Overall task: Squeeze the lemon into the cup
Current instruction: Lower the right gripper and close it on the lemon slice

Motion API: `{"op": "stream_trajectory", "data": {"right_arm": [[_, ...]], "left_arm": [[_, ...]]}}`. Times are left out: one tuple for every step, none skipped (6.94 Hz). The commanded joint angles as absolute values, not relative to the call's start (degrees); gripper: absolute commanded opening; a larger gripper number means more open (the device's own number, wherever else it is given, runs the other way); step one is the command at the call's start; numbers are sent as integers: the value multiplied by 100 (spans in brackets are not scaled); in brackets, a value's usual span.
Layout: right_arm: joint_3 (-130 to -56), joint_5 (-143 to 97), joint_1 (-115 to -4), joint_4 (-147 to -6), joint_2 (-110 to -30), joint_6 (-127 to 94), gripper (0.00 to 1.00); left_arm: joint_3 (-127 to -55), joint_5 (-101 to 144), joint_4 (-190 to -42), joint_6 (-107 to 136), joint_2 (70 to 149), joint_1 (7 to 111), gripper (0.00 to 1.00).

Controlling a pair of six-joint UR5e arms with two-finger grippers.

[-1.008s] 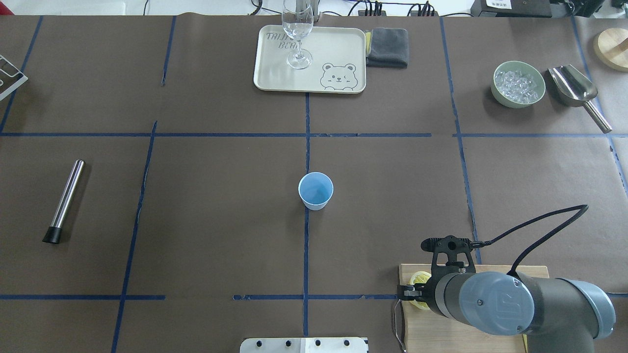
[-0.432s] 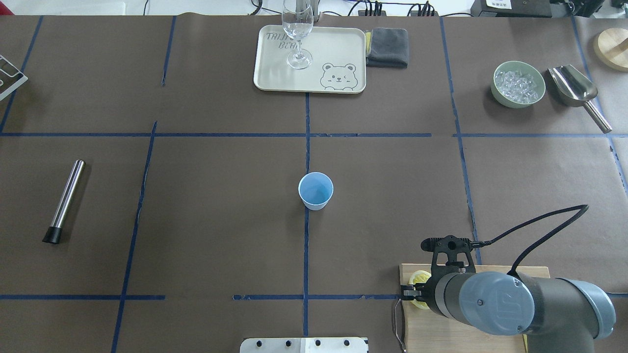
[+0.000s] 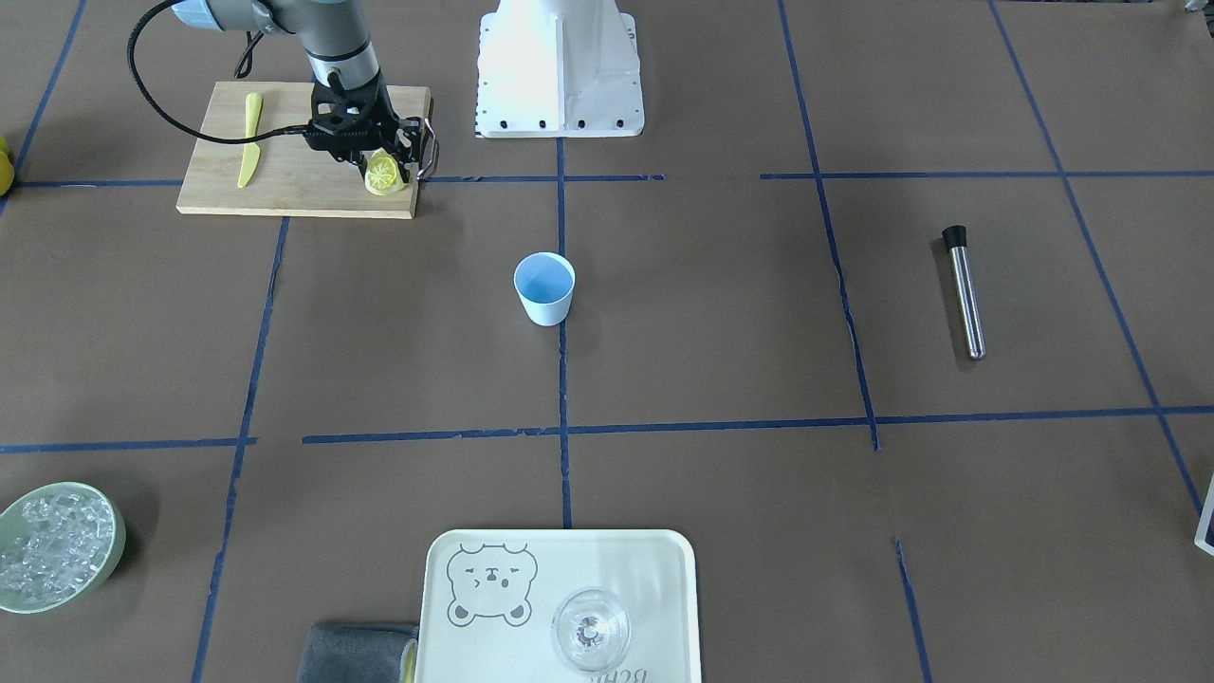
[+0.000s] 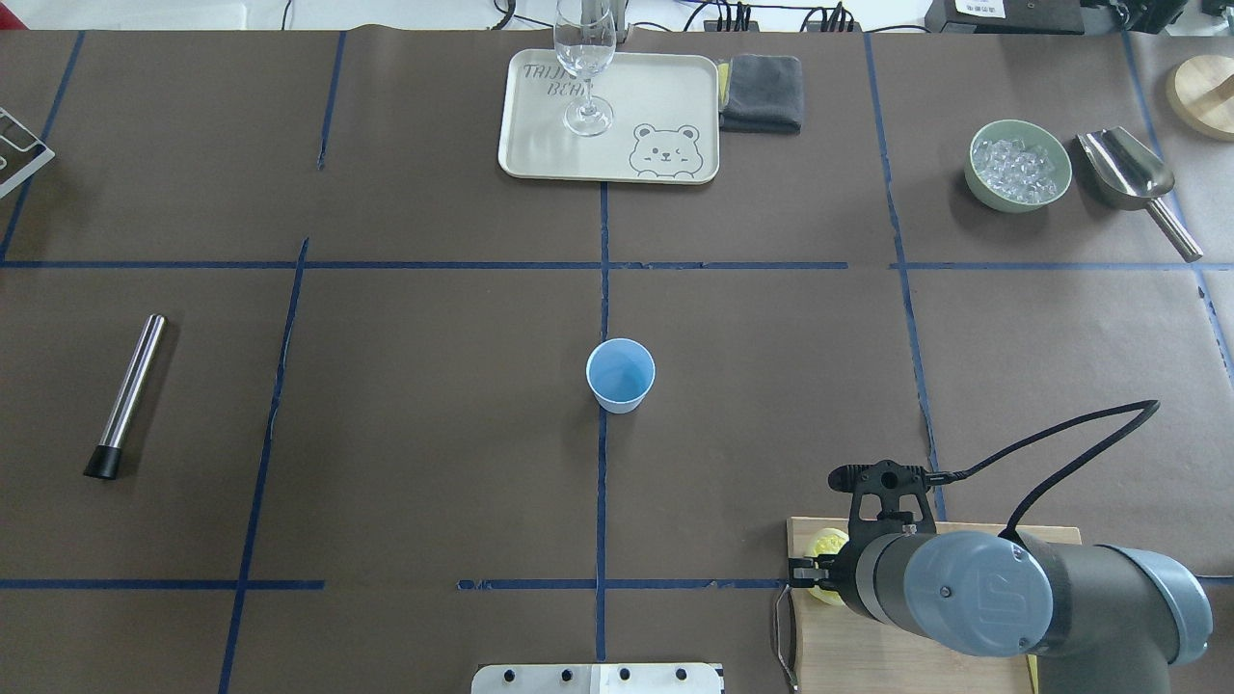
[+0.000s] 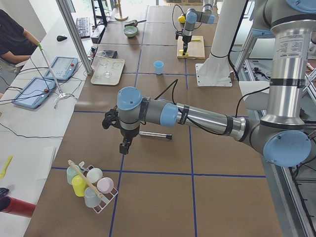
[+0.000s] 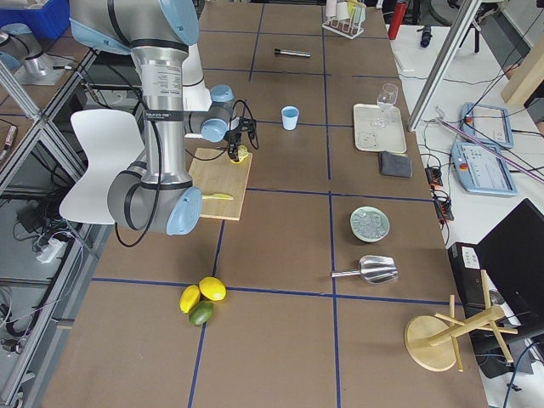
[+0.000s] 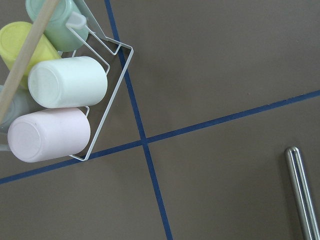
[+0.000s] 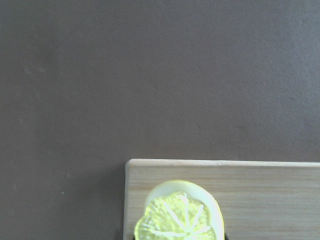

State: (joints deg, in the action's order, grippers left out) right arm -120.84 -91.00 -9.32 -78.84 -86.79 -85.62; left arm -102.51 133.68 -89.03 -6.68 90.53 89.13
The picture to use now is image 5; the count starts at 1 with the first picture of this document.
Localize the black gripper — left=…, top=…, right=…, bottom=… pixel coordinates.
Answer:
left=183, top=35, right=191, bottom=55
left=119, top=127, right=139, bottom=155

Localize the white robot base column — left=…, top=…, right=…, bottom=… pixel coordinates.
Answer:
left=196, top=0, right=248, bottom=87

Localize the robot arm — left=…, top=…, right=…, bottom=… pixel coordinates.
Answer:
left=181, top=3, right=215, bottom=56
left=115, top=0, right=316, bottom=167

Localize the whole yellow lemon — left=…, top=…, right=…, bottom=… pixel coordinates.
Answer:
left=178, top=15, right=186, bottom=24

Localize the light blue cup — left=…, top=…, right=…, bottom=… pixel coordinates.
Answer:
left=154, top=61, right=164, bottom=75

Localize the white cup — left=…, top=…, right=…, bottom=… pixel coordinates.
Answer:
left=86, top=168, right=103, bottom=184

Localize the pink cup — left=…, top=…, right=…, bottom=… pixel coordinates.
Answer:
left=97, top=177, right=114, bottom=194

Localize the mint green cup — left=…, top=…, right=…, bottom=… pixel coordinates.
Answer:
left=66, top=166, right=77, bottom=185

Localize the yellow cup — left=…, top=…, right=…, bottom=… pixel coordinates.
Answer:
left=72, top=175, right=87, bottom=197

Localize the grey blue cup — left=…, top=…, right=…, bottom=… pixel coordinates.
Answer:
left=84, top=187, right=101, bottom=208

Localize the wooden cutting board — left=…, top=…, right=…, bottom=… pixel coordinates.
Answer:
left=177, top=36, right=205, bottom=59

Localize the stainless steel muddler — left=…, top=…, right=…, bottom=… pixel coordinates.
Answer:
left=139, top=131, right=172, bottom=140

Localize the metal ice scoop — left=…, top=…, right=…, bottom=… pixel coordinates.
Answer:
left=124, top=19, right=147, bottom=27

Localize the green bowl of ice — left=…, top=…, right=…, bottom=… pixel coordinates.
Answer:
left=123, top=26, right=138, bottom=38

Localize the cream bear tray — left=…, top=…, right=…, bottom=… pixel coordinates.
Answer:
left=91, top=57, right=125, bottom=86

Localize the wooden mug tree stand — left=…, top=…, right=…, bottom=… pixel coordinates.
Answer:
left=114, top=0, right=128, bottom=21

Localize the clear wine glass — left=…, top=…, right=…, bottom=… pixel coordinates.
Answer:
left=97, top=51, right=112, bottom=78

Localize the blue teach pendant far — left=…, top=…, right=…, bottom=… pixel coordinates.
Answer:
left=51, top=56, right=79, bottom=81

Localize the blue teach pendant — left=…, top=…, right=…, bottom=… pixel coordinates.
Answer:
left=12, top=78, right=56, bottom=109
left=51, top=56, right=79, bottom=81

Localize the blue teach pendant near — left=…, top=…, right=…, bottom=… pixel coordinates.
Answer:
left=12, top=78, right=56, bottom=109

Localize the black keyboard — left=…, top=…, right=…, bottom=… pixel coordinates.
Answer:
left=76, top=17, right=90, bottom=39

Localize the black computer mouse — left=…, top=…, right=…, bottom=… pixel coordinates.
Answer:
left=56, top=35, right=68, bottom=42

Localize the red cylinder bottle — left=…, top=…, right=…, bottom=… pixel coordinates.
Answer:
left=0, top=196, right=36, bottom=218

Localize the seated person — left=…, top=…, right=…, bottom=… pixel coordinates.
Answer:
left=0, top=10, right=40, bottom=74

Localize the wooden rack handle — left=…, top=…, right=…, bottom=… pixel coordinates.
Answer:
left=68, top=160, right=103, bottom=199

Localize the white wire cup rack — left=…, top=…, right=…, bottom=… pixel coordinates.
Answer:
left=79, top=161, right=118, bottom=214

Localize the aluminium frame post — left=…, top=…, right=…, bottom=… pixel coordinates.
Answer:
left=56, top=0, right=93, bottom=75

